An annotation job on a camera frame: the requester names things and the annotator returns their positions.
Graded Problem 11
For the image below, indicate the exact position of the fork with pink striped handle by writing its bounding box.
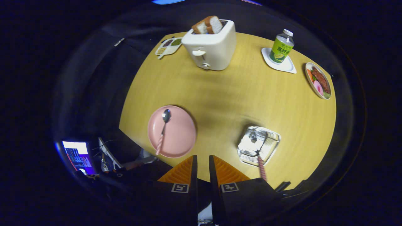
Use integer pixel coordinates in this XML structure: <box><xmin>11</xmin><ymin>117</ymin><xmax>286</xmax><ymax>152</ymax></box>
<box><xmin>250</xmin><ymin>131</ymin><xmax>268</xmax><ymax>181</ymax></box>

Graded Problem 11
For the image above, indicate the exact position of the divided dish with seeds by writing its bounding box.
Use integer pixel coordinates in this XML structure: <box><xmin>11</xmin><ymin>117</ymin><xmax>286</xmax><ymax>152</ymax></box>
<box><xmin>155</xmin><ymin>37</ymin><xmax>183</xmax><ymax>59</ymax></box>

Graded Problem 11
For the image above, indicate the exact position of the white square coaster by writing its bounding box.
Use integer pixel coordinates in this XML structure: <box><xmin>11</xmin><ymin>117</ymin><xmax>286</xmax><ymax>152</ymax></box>
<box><xmin>261</xmin><ymin>47</ymin><xmax>297</xmax><ymax>74</ymax></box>

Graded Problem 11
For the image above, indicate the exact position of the computer monitor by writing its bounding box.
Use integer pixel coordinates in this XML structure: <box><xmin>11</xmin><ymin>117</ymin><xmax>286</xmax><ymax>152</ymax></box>
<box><xmin>62</xmin><ymin>141</ymin><xmax>95</xmax><ymax>175</ymax></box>

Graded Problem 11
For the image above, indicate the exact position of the clear glass tray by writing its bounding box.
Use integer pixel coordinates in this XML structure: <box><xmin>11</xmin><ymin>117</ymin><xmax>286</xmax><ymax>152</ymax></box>
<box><xmin>237</xmin><ymin>126</ymin><xmax>281</xmax><ymax>167</ymax></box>

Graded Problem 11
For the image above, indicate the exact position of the white toaster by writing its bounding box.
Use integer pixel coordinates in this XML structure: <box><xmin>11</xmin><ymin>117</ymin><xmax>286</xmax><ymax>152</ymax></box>
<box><xmin>182</xmin><ymin>19</ymin><xmax>236</xmax><ymax>71</ymax></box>

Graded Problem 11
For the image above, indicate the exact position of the oval plate of food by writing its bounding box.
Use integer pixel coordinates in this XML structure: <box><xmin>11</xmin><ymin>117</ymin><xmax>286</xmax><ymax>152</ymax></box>
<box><xmin>305</xmin><ymin>62</ymin><xmax>332</xmax><ymax>100</ymax></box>

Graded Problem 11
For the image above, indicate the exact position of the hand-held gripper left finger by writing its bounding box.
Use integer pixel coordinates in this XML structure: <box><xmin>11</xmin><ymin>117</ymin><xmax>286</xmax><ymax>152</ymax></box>
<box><xmin>107</xmin><ymin>155</ymin><xmax>198</xmax><ymax>226</ymax></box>

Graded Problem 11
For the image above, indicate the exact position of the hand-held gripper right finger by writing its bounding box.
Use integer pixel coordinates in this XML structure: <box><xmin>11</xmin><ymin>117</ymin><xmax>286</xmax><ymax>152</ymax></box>
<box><xmin>209</xmin><ymin>155</ymin><xmax>292</xmax><ymax>226</ymax></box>

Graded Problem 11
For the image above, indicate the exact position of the spoon with pink striped handle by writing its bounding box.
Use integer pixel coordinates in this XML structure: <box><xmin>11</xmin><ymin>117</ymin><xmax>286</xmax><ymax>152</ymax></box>
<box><xmin>155</xmin><ymin>109</ymin><xmax>171</xmax><ymax>156</ymax></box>

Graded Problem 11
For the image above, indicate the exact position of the pink plate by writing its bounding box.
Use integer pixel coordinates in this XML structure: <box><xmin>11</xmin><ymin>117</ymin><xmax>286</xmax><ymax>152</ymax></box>
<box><xmin>148</xmin><ymin>105</ymin><xmax>197</xmax><ymax>158</ymax></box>

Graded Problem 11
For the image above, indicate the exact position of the bottle with green label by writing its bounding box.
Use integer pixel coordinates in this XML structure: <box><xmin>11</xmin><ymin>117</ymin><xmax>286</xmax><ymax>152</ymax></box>
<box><xmin>269</xmin><ymin>29</ymin><xmax>295</xmax><ymax>64</ymax></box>

